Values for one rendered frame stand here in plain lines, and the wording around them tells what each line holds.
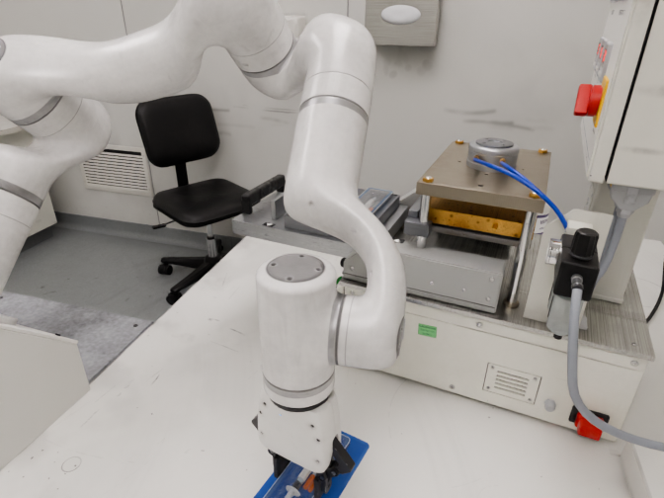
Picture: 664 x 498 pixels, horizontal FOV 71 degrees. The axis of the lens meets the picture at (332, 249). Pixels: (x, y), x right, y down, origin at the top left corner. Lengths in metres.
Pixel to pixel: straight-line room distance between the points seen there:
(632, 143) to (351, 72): 0.34
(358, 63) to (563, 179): 1.90
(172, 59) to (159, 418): 0.55
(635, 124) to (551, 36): 1.68
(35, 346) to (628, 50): 0.86
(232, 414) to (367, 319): 0.40
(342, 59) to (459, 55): 1.70
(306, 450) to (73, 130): 0.65
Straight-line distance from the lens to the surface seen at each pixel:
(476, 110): 2.33
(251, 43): 0.72
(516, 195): 0.70
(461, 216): 0.76
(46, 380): 0.86
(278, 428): 0.61
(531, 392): 0.82
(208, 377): 0.89
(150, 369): 0.94
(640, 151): 0.66
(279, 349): 0.50
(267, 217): 0.93
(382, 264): 0.49
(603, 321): 0.81
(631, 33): 0.64
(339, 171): 0.54
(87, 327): 1.10
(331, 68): 0.61
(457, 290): 0.74
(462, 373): 0.82
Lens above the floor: 1.34
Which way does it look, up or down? 27 degrees down
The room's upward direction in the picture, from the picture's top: 1 degrees clockwise
